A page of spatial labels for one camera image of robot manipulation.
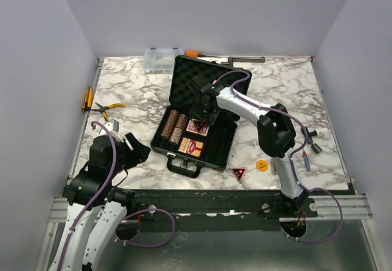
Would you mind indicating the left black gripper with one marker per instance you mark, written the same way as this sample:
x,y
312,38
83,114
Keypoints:
x,y
139,153

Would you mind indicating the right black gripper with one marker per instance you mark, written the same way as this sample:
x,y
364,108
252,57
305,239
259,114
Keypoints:
x,y
195,111

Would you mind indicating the all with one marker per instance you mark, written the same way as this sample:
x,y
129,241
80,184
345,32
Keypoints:
x,y
239,172
199,125

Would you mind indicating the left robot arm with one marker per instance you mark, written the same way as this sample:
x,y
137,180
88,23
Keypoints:
x,y
95,205

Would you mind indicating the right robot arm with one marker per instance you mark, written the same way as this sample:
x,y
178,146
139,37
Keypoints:
x,y
275,132

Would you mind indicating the red playing card deck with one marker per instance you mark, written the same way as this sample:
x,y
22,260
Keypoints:
x,y
192,129

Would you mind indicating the middle poker chip stack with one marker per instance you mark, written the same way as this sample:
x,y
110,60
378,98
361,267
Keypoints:
x,y
182,121

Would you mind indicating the tall poker chip stack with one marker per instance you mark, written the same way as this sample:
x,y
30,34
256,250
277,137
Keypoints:
x,y
170,124

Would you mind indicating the black foam-lined carrying case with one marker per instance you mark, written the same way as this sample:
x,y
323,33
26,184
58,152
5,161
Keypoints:
x,y
218,142

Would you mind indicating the front poker chip stack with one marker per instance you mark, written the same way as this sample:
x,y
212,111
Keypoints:
x,y
175,136

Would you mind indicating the orange playing card deck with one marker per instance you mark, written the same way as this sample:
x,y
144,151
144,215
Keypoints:
x,y
191,147

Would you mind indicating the clear plastic organizer box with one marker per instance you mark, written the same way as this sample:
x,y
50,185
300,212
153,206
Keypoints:
x,y
160,60

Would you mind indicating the yellow black utility knife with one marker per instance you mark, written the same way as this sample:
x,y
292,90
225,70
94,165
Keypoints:
x,y
87,101

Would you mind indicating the yellow big blind button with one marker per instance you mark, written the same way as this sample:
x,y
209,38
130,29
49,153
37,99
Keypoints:
x,y
262,165

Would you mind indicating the blue marker pen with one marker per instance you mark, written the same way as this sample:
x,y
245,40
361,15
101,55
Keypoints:
x,y
306,162

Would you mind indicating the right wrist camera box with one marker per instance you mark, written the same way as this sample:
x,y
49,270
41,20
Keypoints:
x,y
199,84

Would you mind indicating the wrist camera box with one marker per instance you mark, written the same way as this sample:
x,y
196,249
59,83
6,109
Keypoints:
x,y
199,84
113,127

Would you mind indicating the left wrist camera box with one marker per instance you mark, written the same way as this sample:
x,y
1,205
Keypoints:
x,y
113,127

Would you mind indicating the grey metal t-handle bar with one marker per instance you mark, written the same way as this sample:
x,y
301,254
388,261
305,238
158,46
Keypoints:
x,y
235,59

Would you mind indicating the yellow handled pliers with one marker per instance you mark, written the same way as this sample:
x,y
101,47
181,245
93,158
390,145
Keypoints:
x,y
103,109

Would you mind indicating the orange handled screwdriver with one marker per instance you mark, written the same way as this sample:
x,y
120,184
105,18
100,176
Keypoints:
x,y
194,54

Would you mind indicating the black metal base rail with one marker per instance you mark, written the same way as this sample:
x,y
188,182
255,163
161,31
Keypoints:
x,y
211,211

